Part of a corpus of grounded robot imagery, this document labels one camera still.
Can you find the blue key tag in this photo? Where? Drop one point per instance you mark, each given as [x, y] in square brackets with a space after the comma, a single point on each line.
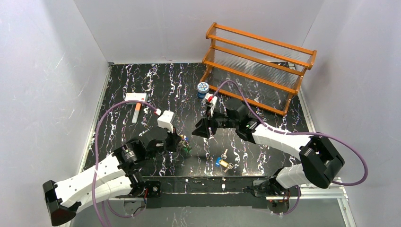
[217, 162]

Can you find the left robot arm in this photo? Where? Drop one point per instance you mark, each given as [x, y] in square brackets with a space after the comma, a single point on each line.
[116, 175]

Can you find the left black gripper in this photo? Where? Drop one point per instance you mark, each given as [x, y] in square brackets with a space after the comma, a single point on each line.
[174, 140]

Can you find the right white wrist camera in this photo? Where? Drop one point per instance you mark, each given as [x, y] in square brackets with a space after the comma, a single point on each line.
[210, 101]

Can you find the white box with red logo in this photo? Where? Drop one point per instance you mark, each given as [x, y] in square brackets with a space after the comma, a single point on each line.
[136, 97]

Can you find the silver loose key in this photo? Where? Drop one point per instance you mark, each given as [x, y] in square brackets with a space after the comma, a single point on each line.
[224, 155]

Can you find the aluminium rail frame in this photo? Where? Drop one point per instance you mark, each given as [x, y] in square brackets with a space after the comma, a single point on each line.
[234, 191]

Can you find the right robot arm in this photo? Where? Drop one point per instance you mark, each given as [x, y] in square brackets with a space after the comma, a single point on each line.
[320, 160]

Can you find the orange wooden shelf rack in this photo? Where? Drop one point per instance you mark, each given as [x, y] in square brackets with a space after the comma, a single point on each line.
[270, 72]

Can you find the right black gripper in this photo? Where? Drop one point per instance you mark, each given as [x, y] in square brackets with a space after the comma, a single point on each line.
[213, 121]

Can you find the white orange marker pen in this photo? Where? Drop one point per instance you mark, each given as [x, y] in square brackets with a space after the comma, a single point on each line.
[136, 113]

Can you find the metal key organizer red handle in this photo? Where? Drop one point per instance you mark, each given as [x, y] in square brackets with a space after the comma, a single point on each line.
[184, 143]

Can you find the blue jar with patterned lid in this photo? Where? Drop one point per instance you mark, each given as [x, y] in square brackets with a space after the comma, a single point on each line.
[202, 89]

